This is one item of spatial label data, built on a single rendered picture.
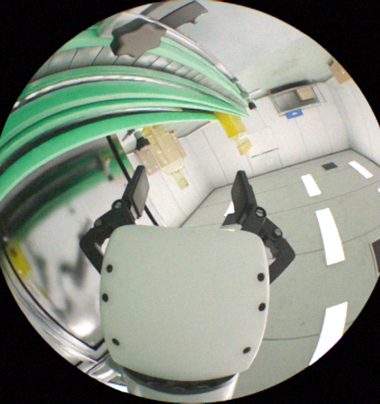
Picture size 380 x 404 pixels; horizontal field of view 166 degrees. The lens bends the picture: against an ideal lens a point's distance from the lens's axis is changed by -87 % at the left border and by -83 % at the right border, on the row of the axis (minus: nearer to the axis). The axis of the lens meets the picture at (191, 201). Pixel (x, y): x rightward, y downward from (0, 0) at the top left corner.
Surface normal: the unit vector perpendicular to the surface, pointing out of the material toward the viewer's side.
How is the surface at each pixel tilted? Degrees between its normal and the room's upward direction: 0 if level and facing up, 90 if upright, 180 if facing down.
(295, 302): 180
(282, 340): 180
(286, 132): 90
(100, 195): 90
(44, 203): 90
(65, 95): 90
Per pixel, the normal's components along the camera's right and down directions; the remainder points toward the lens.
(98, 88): 0.74, -0.22
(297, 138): -0.49, 0.48
